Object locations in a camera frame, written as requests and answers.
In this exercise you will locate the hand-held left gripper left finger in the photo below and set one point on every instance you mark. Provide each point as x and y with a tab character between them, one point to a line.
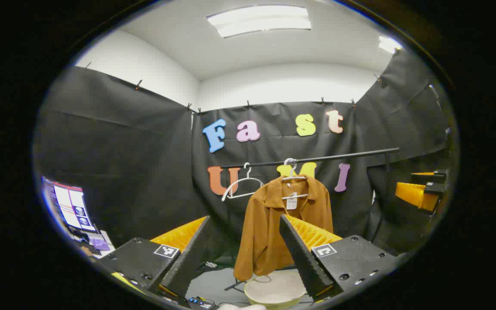
190	258

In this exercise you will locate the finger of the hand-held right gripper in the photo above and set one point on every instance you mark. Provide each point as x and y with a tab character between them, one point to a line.
437	176
416	194

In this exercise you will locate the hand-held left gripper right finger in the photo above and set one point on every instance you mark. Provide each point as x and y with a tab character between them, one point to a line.
302	258

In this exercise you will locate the brown jacket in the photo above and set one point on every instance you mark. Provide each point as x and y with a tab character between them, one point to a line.
265	232

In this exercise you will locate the white clothes hanger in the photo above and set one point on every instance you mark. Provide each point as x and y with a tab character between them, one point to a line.
293	178
248	178

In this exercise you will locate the black box with blue lights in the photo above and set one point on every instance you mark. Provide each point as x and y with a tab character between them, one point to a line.
200	302

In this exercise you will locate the white rounded object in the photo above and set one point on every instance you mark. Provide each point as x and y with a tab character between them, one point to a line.
241	307

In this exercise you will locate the purple pad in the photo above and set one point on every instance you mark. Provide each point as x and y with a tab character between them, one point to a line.
100	244

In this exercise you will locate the black backdrop cloth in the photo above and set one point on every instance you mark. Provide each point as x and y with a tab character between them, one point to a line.
144	172

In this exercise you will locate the computer monitor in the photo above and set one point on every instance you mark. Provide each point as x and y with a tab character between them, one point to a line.
69	204

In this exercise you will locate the ceiling light panel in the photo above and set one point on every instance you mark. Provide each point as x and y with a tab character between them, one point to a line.
389	44
258	20

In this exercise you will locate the row of black backdrop clips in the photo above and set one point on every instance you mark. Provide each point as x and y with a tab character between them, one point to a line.
138	84

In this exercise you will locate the black clothes rail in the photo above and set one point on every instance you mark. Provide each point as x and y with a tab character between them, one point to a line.
338	156

